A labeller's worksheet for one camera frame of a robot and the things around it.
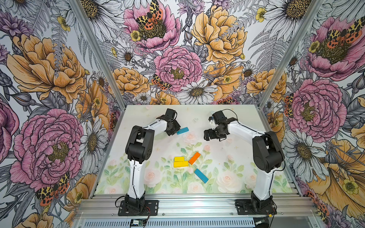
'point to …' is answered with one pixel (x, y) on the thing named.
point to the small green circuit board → (138, 222)
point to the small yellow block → (179, 158)
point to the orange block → (194, 158)
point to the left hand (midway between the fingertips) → (178, 131)
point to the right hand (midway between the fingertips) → (211, 139)
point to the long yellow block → (181, 164)
